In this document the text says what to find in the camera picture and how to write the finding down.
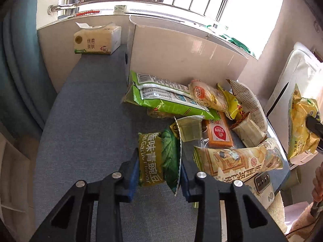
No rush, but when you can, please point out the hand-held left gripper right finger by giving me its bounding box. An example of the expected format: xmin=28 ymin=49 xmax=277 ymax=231
xmin=180 ymin=164 xmax=288 ymax=242

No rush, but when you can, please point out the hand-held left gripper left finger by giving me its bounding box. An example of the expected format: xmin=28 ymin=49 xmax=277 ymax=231
xmin=29 ymin=150 xmax=140 ymax=242

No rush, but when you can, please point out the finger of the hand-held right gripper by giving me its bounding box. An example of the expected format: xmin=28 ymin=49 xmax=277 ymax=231
xmin=305 ymin=115 xmax=323 ymax=142

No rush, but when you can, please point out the yellow chips bag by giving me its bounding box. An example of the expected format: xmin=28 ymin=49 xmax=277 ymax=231
xmin=288 ymin=83 xmax=321 ymax=160

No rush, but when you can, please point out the green pea snack packet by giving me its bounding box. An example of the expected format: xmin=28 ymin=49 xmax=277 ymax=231
xmin=137 ymin=128 xmax=182 ymax=196

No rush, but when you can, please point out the white storage bin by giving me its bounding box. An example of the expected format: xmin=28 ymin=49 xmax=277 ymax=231
xmin=264 ymin=42 xmax=323 ymax=167

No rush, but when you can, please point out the orange cake packet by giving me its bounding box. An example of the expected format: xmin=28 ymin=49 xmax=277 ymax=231
xmin=202 ymin=111 xmax=235 ymax=149

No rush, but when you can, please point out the person's right hand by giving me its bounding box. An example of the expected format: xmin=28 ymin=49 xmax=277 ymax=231
xmin=311 ymin=168 xmax=323 ymax=202

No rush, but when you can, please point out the cream potato chips bag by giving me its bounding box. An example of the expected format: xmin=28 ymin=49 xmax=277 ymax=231
xmin=193 ymin=137 xmax=284 ymax=183

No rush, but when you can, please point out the small pale green packet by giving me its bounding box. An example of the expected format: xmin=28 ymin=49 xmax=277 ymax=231
xmin=175 ymin=115 xmax=205 ymax=142

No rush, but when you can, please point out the small beige packet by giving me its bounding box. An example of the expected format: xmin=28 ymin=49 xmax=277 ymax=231
xmin=232 ymin=115 xmax=268 ymax=148

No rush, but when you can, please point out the newspaper print snack bag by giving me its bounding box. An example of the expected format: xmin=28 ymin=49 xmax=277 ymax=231
xmin=226 ymin=79 xmax=268 ymax=131

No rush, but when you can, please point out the large green snack bag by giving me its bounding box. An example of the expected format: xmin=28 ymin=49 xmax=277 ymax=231
xmin=122 ymin=86 xmax=221 ymax=121
xmin=129 ymin=71 xmax=195 ymax=99

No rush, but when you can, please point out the yellow snack packet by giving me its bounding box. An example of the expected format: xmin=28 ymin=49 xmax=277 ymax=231
xmin=217 ymin=83 xmax=243 ymax=120

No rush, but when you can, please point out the clear round pastry packet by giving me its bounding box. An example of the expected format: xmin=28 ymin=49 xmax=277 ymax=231
xmin=189 ymin=79 xmax=231 ymax=114

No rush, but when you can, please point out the beige fleece cloth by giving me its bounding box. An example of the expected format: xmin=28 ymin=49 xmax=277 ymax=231
xmin=267 ymin=192 xmax=323 ymax=240

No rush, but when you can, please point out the green cloth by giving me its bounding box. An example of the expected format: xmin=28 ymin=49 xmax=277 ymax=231
xmin=204 ymin=24 xmax=256 ymax=56

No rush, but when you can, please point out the white cardboard box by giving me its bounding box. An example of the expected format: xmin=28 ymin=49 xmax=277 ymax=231
xmin=125 ymin=15 xmax=259 ymax=86

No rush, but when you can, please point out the tissue pack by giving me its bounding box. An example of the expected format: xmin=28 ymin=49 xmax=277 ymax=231
xmin=74 ymin=22 xmax=122 ymax=55

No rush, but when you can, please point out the blue curtain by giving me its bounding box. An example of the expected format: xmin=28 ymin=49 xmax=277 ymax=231
xmin=0 ymin=0 xmax=58 ymax=137

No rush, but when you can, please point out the chrome window rail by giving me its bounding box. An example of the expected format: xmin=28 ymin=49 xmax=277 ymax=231
xmin=48 ymin=0 xmax=132 ymax=15

